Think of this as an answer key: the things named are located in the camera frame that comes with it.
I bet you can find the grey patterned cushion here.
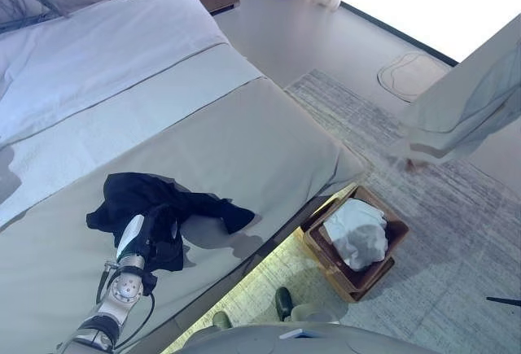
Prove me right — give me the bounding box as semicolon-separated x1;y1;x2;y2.
0;0;55;33

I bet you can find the white duvet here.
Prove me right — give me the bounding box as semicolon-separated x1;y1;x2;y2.
0;0;230;144

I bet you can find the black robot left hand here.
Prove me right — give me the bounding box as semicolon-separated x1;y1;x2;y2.
115;203;184;273

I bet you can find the beige garment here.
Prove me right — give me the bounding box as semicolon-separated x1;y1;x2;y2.
401;15;521;173

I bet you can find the beige floor mat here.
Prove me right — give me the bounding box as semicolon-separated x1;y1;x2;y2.
377;50;453;104

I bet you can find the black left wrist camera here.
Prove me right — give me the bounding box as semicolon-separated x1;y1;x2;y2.
139;271;160;297

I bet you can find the grey area rug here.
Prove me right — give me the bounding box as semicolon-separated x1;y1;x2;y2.
170;69;521;354

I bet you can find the white quilted blanket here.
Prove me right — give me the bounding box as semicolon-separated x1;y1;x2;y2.
0;42;270;229

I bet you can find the black garment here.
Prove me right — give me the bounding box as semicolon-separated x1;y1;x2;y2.
85;172;256;273

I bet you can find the white garment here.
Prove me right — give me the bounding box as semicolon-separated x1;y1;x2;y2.
323;198;387;273

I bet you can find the robot left leg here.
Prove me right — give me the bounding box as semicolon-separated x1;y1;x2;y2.
212;310;234;330

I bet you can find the bed with grey cover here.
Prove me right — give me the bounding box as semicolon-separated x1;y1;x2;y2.
0;0;366;354

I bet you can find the grey robot torso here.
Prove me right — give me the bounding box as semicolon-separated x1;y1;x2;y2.
170;321;445;354

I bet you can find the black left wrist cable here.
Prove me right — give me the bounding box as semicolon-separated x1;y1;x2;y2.
95;264;159;347

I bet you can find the brown wicker basket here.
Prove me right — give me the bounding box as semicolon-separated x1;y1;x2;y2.
303;185;410;304

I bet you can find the robot right leg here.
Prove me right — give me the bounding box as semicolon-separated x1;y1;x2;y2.
274;286;339;326

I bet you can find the robot leg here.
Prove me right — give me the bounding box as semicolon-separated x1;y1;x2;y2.
212;310;234;330
274;286;339;326

